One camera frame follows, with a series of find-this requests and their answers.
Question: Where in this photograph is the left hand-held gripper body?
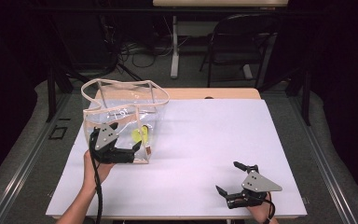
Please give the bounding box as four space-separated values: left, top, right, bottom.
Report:
89 122 136 165

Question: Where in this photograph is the black folding chair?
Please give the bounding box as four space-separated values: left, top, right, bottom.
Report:
200 13 282 89

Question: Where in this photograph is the black floor outlet frame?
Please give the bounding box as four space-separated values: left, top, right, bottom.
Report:
48 124 69 141

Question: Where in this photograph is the clear plastic tote bag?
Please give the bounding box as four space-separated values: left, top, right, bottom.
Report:
80 77 171 165

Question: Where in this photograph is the person's right hand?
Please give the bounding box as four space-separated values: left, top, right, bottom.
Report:
245 192 278 224

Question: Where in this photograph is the white background desk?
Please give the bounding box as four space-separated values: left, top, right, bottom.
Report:
152 0 289 79

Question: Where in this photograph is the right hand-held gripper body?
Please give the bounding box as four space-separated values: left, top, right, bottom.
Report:
226 162 283 210

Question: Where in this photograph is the white table mat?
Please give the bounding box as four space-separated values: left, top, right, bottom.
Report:
45 98 308 217

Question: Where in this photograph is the metal floor rail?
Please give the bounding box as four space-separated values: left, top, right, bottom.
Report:
287 91 358 224
0 92 74 224

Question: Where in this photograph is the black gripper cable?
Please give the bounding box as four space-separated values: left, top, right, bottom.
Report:
88 128 104 224
259 191 277 224

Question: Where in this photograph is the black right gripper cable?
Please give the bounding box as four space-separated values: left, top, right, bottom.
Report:
259 191 277 224

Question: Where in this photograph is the light wooden table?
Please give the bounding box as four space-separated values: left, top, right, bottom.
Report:
45 87 308 221

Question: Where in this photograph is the yellow shuttlecock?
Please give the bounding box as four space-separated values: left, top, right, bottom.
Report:
131 124 150 147

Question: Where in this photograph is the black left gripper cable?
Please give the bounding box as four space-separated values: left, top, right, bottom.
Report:
88 128 104 224

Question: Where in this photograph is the tangle of floor cables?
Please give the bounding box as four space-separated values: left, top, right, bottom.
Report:
117 17 190 69

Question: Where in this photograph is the black metal stand leg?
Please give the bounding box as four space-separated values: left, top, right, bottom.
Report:
46 62 58 123
301 66 312 127

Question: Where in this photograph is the person's left hand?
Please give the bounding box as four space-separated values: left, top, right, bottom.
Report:
83 148 117 191

